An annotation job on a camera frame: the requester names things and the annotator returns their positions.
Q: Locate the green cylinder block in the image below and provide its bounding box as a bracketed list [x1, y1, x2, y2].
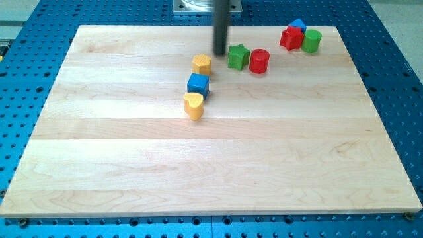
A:
[301, 29, 323, 53]

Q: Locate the red cylinder block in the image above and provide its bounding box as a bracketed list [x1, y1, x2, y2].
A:
[249, 49, 270, 74]

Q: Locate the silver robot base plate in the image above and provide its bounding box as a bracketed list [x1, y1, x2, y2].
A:
[173, 0, 243, 15]

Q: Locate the red star block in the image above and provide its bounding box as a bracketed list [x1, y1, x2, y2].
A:
[280, 25, 304, 51]

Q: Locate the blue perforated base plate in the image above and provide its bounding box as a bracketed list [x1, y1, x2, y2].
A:
[1, 0, 422, 237]

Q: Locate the yellow heart block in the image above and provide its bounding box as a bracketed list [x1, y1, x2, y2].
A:
[183, 93, 204, 120]

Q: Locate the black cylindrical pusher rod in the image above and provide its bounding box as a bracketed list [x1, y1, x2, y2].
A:
[213, 0, 230, 56]

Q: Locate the blue triangle block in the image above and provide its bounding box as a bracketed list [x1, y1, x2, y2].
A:
[289, 19, 307, 33]

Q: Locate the yellow hexagon block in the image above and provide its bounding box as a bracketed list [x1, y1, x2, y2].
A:
[192, 54, 212, 76]

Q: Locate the blue cube block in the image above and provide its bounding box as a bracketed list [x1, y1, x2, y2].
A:
[187, 73, 210, 100]

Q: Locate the green star block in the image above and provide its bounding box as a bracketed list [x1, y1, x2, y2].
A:
[227, 44, 250, 71]

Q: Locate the light wooden board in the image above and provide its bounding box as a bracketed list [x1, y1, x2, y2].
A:
[1, 25, 422, 218]

